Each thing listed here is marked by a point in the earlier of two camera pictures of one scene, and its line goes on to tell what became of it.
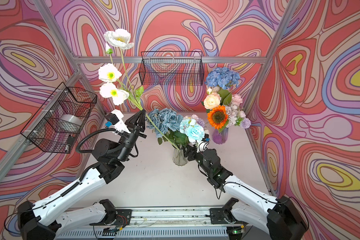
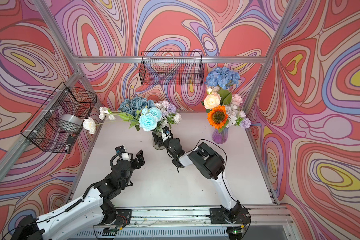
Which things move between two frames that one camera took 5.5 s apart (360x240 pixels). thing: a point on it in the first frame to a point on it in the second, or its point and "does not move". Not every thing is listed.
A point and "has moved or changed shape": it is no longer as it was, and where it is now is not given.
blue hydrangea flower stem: (223, 77) does not move
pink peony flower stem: (236, 99) does not move
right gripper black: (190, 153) to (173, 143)
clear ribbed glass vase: (178, 157) has moved or changed shape
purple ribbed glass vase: (220, 137) does not move
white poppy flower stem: (116, 72) to (106, 115)
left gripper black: (136, 130) to (136, 165)
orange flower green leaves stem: (218, 117) does not move
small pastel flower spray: (199, 120) to (169, 116)
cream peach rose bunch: (213, 99) does not move
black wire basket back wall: (172, 68) does not move
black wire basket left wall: (56, 127) does not move
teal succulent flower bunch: (164, 120) to (134, 105)
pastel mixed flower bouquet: (236, 117) does not move
